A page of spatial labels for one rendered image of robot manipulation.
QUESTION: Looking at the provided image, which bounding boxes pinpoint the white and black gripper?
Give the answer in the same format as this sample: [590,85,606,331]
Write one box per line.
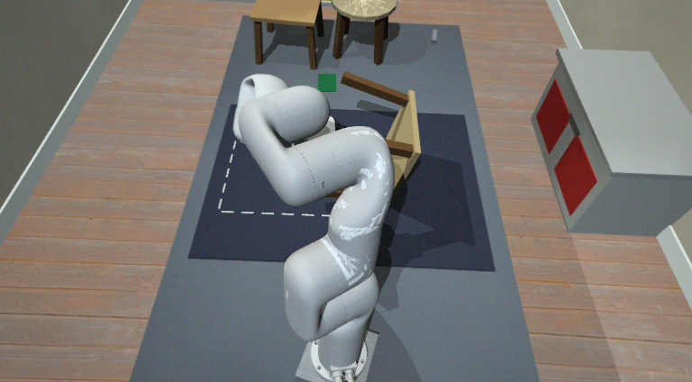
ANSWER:
[289,116,348,147]

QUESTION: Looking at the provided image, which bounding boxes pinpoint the dark navy floor mat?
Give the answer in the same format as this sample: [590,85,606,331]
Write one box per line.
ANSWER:
[188,105,495,271]

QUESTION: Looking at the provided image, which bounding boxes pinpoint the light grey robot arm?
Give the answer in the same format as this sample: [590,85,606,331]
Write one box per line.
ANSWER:
[233,74,395,382]

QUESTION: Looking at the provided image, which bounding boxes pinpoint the green square block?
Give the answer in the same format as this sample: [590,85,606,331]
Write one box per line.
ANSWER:
[317,74,336,92]

